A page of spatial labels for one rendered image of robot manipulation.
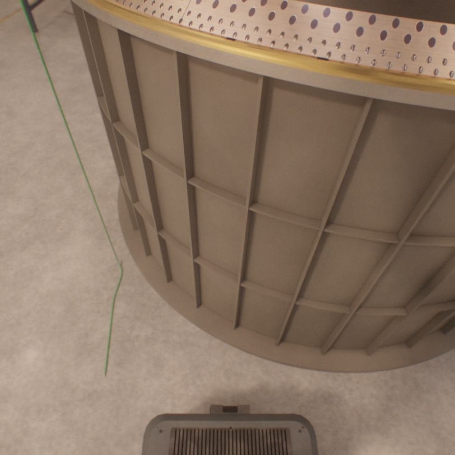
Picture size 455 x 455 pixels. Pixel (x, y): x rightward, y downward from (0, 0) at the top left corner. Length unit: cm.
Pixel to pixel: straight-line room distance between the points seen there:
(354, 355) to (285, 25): 128
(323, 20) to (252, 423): 105
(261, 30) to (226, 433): 104
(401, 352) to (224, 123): 125
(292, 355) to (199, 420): 52
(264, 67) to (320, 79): 10
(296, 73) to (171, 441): 101
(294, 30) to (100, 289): 139
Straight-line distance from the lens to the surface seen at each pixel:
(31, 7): 478
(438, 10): 69
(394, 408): 159
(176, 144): 93
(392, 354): 164
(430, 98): 64
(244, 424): 116
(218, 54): 66
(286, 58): 63
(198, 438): 115
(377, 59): 63
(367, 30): 65
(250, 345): 148
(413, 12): 68
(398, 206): 84
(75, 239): 193
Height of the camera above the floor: 140
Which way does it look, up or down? 49 degrees down
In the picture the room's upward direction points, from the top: 3 degrees clockwise
